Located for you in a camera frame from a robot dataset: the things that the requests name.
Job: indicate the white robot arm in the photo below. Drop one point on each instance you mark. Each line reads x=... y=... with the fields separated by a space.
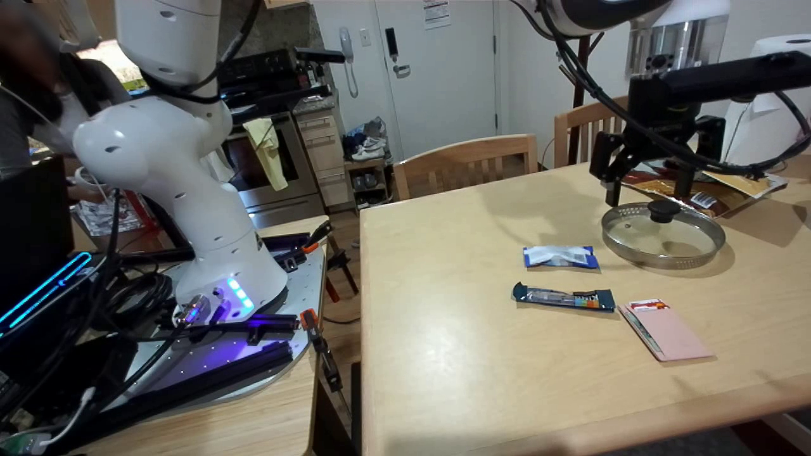
x=159 y=144

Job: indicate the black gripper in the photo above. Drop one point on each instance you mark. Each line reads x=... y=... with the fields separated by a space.
x=663 y=122

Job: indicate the black coat rack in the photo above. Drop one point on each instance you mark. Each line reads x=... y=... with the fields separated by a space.
x=582 y=57

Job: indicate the wooden chair far right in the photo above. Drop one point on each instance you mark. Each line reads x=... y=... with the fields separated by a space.
x=577 y=132

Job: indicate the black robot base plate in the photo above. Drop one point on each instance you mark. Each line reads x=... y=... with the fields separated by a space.
x=228 y=364

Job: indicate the person at left edge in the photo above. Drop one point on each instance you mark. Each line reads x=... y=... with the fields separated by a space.
x=46 y=98

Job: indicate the black kitchen stove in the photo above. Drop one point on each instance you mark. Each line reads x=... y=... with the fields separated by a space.
x=285 y=148

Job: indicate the wooden chair near left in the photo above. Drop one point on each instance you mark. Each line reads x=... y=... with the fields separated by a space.
x=464 y=162

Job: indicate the pink card wallet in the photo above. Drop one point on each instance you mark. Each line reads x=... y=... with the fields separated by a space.
x=663 y=332

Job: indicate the dark KIND snack bar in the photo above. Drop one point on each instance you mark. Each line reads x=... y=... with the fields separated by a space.
x=601 y=300

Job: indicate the blue white snack wrapper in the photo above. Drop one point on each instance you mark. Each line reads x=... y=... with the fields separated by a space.
x=580 y=256

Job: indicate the white paper towel roll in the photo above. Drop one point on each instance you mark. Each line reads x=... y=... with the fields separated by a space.
x=764 y=128

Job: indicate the yellow hanging towel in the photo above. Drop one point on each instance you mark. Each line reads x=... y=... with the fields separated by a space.
x=264 y=143

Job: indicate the wooden chair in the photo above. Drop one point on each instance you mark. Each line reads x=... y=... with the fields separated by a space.
x=577 y=132
x=464 y=162

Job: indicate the glass pot lid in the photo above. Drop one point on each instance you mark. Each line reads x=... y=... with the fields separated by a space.
x=663 y=233

